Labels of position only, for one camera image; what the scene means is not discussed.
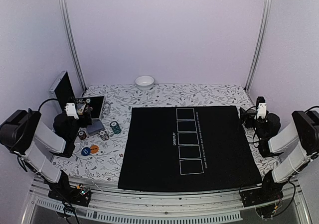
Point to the blue small blind button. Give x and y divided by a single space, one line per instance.
86 151

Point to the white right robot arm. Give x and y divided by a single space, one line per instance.
272 140

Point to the blue peach poker chip stack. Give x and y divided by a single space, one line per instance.
104 135

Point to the aluminium poker case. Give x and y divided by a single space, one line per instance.
62 90

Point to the orange big blind button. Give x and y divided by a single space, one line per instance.
94 149

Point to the grey playing card deck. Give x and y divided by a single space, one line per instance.
95 128

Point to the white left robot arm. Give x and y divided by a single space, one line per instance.
24 128

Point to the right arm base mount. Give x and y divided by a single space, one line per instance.
261 196

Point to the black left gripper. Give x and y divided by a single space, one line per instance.
88 121

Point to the left aluminium frame post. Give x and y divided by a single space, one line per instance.
71 43

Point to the black poker play mat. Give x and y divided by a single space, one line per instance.
187 150

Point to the front aluminium rail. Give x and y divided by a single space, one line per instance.
115 206

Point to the white ceramic bowl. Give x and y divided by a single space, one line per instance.
144 82

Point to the right aluminium frame post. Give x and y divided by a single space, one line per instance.
262 30

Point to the green poker chip stack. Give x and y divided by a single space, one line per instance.
115 127

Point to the aluminium frame post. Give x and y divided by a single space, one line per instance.
71 43
262 30

